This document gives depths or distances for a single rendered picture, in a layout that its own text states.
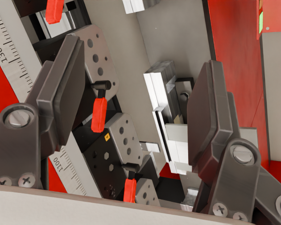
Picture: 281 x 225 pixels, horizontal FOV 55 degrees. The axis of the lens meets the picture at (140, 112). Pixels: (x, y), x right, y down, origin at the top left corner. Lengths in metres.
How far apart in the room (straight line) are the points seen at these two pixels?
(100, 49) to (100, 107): 0.13
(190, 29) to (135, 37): 1.19
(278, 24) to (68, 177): 0.67
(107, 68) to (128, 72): 1.56
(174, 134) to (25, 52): 0.53
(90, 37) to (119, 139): 0.22
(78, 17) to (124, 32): 1.11
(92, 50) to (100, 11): 1.54
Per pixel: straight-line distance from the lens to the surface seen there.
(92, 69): 0.53
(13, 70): 0.43
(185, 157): 0.88
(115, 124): 0.59
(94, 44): 0.55
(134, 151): 0.65
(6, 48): 0.43
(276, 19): 0.86
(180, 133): 0.83
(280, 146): 2.04
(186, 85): 0.85
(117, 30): 2.04
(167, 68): 0.83
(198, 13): 0.80
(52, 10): 0.45
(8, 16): 0.45
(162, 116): 0.82
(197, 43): 0.82
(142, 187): 0.70
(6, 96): 0.43
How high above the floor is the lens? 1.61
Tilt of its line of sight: 46 degrees down
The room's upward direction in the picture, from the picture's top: 137 degrees counter-clockwise
